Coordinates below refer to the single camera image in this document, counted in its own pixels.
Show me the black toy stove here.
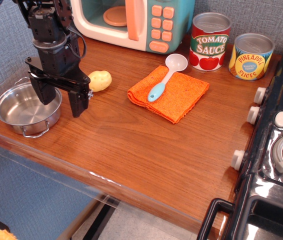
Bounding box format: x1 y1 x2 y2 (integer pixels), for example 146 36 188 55
197 54 283 240

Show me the stainless steel pot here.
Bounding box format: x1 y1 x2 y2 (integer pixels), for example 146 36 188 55
0 77 63 139

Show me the tomato sauce can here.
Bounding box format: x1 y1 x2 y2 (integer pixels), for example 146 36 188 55
188 12 232 72

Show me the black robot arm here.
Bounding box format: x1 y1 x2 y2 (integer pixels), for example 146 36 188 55
15 0 92 118

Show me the pineapple slices can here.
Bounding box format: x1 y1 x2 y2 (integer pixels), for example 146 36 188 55
228 33 275 81

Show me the yellow toy potato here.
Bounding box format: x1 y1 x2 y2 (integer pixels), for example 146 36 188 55
88 70 112 93

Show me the orange folded cloth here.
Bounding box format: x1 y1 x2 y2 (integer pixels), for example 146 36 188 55
127 65 210 124

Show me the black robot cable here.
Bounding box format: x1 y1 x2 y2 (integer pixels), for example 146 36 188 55
66 24 87 60

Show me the orange object at corner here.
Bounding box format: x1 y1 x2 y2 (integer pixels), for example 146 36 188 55
0 229 17 240

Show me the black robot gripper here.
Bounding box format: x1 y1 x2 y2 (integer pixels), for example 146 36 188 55
25 34 91 118

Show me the white and blue spoon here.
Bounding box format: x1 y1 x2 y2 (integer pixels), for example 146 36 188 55
147 53 188 103

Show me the teal toy microwave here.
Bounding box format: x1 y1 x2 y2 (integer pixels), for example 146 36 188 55
70 0 195 55

